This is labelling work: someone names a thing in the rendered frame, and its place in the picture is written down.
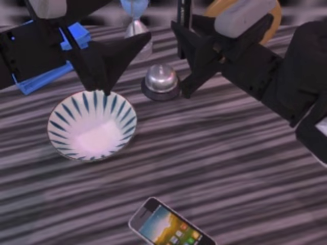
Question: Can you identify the black upright bar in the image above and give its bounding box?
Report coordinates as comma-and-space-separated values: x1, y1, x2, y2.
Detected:
178, 0, 193, 28

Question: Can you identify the blue plastic holder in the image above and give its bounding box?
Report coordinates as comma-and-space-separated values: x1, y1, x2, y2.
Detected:
11, 21, 92, 95

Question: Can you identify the blue hourglass with silver base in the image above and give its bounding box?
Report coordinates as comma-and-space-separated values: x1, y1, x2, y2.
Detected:
119, 0, 153, 53

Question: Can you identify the silver desk call bell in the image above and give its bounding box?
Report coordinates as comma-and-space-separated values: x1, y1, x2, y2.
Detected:
141, 63, 181, 102

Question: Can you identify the orange round object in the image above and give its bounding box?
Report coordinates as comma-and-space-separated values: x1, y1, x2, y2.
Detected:
204, 0, 283, 44

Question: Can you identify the white bowl with blue stripes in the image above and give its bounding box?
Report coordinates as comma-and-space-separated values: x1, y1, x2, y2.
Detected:
47, 90, 137, 163

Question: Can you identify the smartphone with lit screen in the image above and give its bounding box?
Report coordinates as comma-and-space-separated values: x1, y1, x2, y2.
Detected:
127, 197, 218, 245

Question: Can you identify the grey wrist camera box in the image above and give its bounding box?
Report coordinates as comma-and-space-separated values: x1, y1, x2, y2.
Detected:
27, 0, 68, 19
214, 0, 277, 39

